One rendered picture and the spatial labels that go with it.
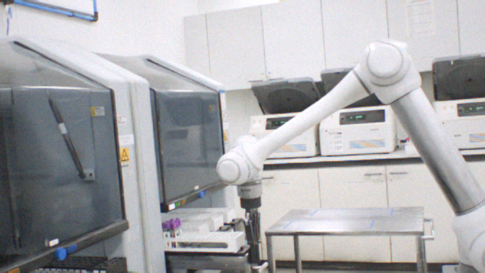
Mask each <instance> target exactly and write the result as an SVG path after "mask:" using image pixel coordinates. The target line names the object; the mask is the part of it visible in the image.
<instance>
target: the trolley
mask: <svg viewBox="0 0 485 273"><path fill-rule="evenodd" d="M425 222H430V227H431V235H427V236H425V231H424V223H425ZM273 235H275V236H294V255H295V265H296V273H302V265H301V254H300V236H415V243H416V265H417V273H427V255H426V243H425V241H433V240H434V220H433V218H432V217H424V207H355V208H302V209H291V210H290V211H289V212H287V213H286V214H285V215H284V216H283V217H282V218H280V219H279V220H278V221H277V222H275V223H274V224H272V225H271V227H270V228H269V229H267V230H266V231H265V236H266V247H267V258H268V273H276V270H275V260H274V241H273Z"/></svg>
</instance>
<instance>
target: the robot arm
mask: <svg viewBox="0 0 485 273"><path fill-rule="evenodd" d="M413 59H414V54H413V51H412V50H411V48H410V47H409V46H408V44H407V43H406V42H403V41H400V40H398V41H397V40H394V39H390V38H383V39H379V40H375V41H374V42H372V43H370V44H369V45H368V46H366V48H365V49H364V51H363V52H362V55H361V58H360V62H359V64H358V66H357V67H356V68H354V69H353V70H352V71H351V72H350V73H348V74H347V75H346V76H345V77H344V78H343V79H342V80H341V82H340V83H339V84H338V85H337V86H336V87H335V88H334V89H332V90H331V91H330V92H329V93H328V94H327V95H325V97H324V98H322V99H321V100H319V101H318V102H316V103H315V104H313V105H311V106H310V107H309V108H307V109H306V110H304V111H303V112H301V113H300V114H299V115H298V116H296V117H294V118H293V119H292V120H290V121H287V122H286V123H285V124H283V126H281V127H280V128H278V129H277V130H275V131H273V132H271V133H270V134H269V135H267V136H265V137H264V138H262V139H261V140H259V141H258V140H257V138H256V137H255V136H249V135H246V136H239V137H236V138H235V140H234V142H233V144H232V149H231V150H229V152H227V154H226V155H224V156H222V157H221V159H219V161H218V163H217V175H218V176H219V177H220V178H221V179H222V182H224V183H226V184H227V185H230V186H237V195H238V196H239V197H240V207H241V208H243V209H245V220H242V222H243V224H244V228H245V235H246V240H247V245H248V246H250V255H251V264H259V263H260V253H259V243H261V241H260V217H261V213H260V212H258V207H260V206H261V197H260V195H261V194H263V184H261V183H263V180H261V174H262V173H263V164H264V161H265V160H266V158H267V157H268V156H270V155H271V154H272V152H274V151H275V150H278V148H280V147H282V146H283V145H285V144H286V143H287V142H290V141H292V140H293V139H294V138H295V137H297V136H299V135H300V134H301V133H304V132H306V131H307V130H308V129H310V128H312V127H314V126H315V125H316V124H318V123H320V122H321V121H322V120H324V119H325V118H327V117H329V116H330V115H332V114H334V113H336V112H337V111H338V110H340V109H342V108H343V107H345V106H347V105H350V104H352V103H354V102H356V101H358V100H361V99H362V98H366V97H368V96H370V94H372V93H375V95H376V96H377V98H378V99H379V100H380V101H381V102H383V103H384V104H386V105H387V104H389V105H390V107H391V108H392V111H393V112H394V114H395V116H397V118H398V120H399V121H400V122H401V125H402V127H403V129H404V130H405V132H406V133H407V135H408V137H409V139H410V141H411V143H412V144H413V146H414V147H415V148H416V150H417V152H418V153H419V154H420V157H421V159H422V160H423V162H424V164H425V165H426V167H427V169H428V170H429V173H430V174H431V176H432V177H433V179H434V180H435V181H436V183H437V185H438V186H439V188H440V191H441V192H442V194H443V195H444V197H445V198H446V200H447V202H448V204H449V206H450V208H451V210H452V211H453V212H454V214H453V217H452V220H451V227H452V229H453V232H454V234H455V235H456V241H457V247H458V258H459V265H455V266H454V270H455V271H456V272H457V273H485V193H484V192H483V189H482V187H481V186H480V184H479V182H478V181H477V180H476V178H474V176H473V174H472V172H471V170H470V168H469V167H468V165H467V164H466V162H465V160H464V159H463V157H462V154H461V153H460V151H459V150H458V148H457V147H456V145H455V143H454V141H452V139H451V137H450V135H449V134H448V132H447V130H446V129H445V127H444V126H443V124H442V122H441V120H440V118H439V117H438V115H437V114H436V112H435V110H434V108H433V107H432V106H431V104H430V103H429V101H428V99H427V97H426V96H425V94H424V92H423V90H422V89H421V87H420V85H421V76H420V74H419V72H418V70H417V69H416V67H415V66H414V63H413Z"/></svg>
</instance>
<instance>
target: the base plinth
mask: <svg viewBox="0 0 485 273"><path fill-rule="evenodd" d="M266 262H267V263H268V260H263V259H262V260H260V263H259V264H258V266H262V265H264V264H265V263H266ZM301 265H302V269H339V270H367V271H395V272H417V265H416V262H376V261H301ZM444 265H459V263H429V262H427V272H442V266H444ZM275 268H285V269H296V265H295V261H285V260H275Z"/></svg>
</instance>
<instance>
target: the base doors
mask: <svg viewBox="0 0 485 273"><path fill-rule="evenodd" d="M466 164H467V165H468V167H469V168H470V170H471V172H472V174H473V176H474V178H476V180H477V181H478V182H479V184H480V186H481V187H482V189H483V192H484V193H485V162H467V163H466ZM391 172H392V173H404V172H407V174H389V173H391ZM367 173H368V174H372V173H382V175H365V174H367ZM386 174H387V183H386ZM271 176H273V178H265V177H271ZM261 177H262V178H265V179H261V180H263V183H261V184H263V194H261V195H260V197H261V206H260V207H258V212H260V213H261V217H260V228H261V229H260V241H261V243H259V253H260V260H262V259H263V260H268V258H267V247H266V236H265V231H266V230H267V229H269V228H270V227H271V225H272V224H274V223H275V222H277V221H278V220H279V219H280V218H282V217H283V216H284V215H285V214H286V213H287V212H289V211H290V210H291V209H302V208H355V207H424V217H432V218H433V220H434V240H426V241H425V243H426V255H427V262H429V263H459V258H458V247H457V241H456V235H455V234H454V232H453V229H452V227H451V220H452V217H453V214H454V212H453V211H452V210H451V208H450V206H449V204H448V202H447V200H446V198H445V197H444V195H443V194H442V192H441V191H440V188H439V186H438V185H437V183H436V181H435V180H434V179H433V177H432V176H431V174H430V173H429V170H428V169H427V167H426V165H425V164H423V165H386V172H385V166H371V167H350V168H329V169H319V173H318V169H312V170H278V171H263V173H262V174H261ZM319 179H320V183H319ZM390 179H392V181H390ZM381 180H383V183H382V182H381ZM346 181H360V183H352V184H346ZM279 182H280V183H292V185H281V184H279ZM387 184H388V194H387ZM233 192H234V193H235V211H236V218H238V217H242V218H243V219H244V220H245V209H243V208H241V207H240V197H239V196H238V195H237V186H233ZM320 200H321V202H320ZM390 240H391V250H390ZM273 241H274V260H285V261H295V255H294V236H275V235H273ZM323 241H324V242H323ZM261 246H262V248H261ZM391 252H392V262H416V243H415V236H391V237H390V236H300V254H301V261H376V262H391ZM262 254H263V256H262Z"/></svg>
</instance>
